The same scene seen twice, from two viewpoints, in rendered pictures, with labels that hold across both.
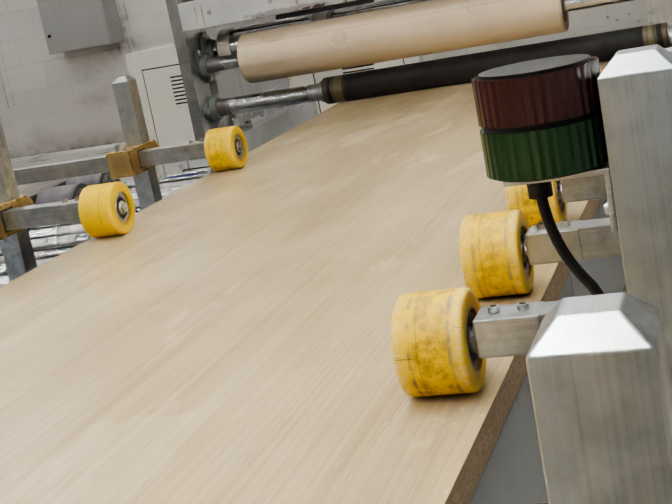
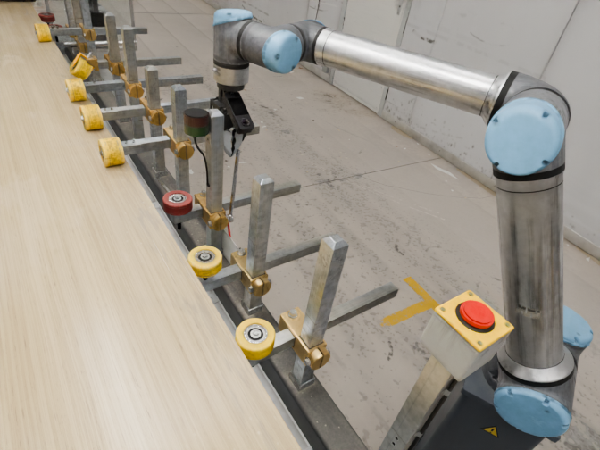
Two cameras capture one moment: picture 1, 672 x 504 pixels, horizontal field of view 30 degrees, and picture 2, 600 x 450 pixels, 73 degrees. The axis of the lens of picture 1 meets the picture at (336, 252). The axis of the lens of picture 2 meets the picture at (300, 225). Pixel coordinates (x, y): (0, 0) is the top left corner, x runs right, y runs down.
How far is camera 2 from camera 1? 0.65 m
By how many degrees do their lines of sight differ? 58
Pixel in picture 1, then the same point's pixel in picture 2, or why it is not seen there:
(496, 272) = (96, 123)
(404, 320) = (106, 148)
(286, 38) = not seen: outside the picture
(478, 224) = (87, 110)
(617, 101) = (213, 121)
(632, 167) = (214, 133)
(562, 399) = (263, 189)
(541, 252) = (107, 117)
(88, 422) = not seen: outside the picture
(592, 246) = (120, 115)
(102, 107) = not seen: outside the picture
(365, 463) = (113, 187)
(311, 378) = (61, 162)
